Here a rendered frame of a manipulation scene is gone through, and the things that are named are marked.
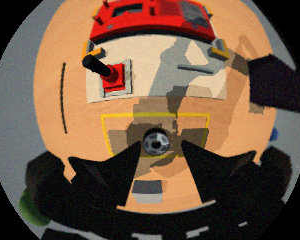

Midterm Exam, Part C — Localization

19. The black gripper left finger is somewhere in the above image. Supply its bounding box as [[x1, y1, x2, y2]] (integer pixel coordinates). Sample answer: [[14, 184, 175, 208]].
[[67, 140, 141, 207]]

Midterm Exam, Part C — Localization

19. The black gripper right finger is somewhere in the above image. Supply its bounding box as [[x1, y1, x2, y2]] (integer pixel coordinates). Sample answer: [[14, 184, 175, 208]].
[[181, 140, 257, 204]]

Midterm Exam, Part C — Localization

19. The yellow tape outline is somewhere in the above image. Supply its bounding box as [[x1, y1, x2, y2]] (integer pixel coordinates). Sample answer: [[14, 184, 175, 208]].
[[101, 112, 210, 159]]

